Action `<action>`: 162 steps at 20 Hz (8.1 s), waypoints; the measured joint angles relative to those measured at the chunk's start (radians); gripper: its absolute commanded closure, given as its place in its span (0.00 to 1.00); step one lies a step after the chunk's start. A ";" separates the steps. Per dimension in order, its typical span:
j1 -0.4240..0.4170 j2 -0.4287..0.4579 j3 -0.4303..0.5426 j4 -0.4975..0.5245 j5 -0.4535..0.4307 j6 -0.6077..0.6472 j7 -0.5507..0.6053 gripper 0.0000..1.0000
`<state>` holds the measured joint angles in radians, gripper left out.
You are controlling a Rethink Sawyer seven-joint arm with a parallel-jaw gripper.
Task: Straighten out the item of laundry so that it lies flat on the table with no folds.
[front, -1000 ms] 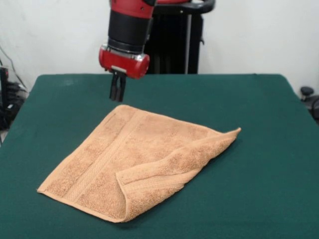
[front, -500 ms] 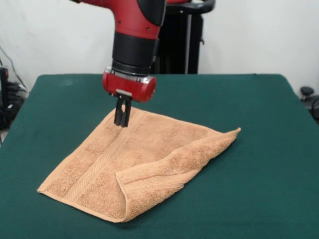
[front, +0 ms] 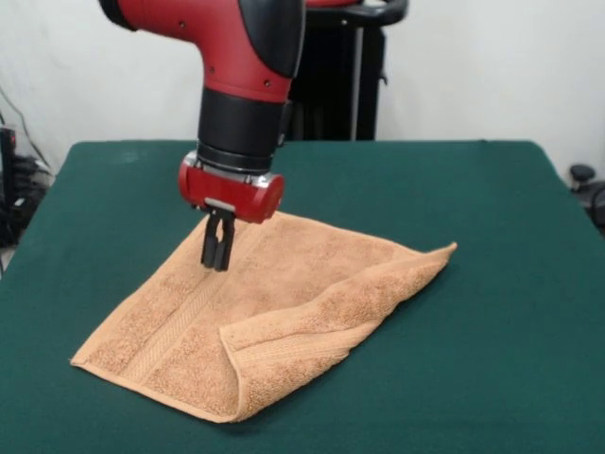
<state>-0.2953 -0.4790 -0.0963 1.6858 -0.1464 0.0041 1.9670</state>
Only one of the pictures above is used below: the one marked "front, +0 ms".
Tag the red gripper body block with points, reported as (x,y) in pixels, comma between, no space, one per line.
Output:
(227,191)

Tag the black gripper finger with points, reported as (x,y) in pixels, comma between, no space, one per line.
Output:
(223,250)
(209,246)

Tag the tan terry towel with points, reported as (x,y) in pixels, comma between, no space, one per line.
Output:
(283,317)

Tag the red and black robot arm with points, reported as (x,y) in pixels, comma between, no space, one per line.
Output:
(227,61)

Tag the black box device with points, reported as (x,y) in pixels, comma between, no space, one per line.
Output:
(7,156)

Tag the dark green table cloth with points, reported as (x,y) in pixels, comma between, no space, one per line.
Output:
(472,378)

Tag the black chair base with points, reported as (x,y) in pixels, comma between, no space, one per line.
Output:
(588,189)

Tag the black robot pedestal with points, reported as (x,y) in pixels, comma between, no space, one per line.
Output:
(340,85)

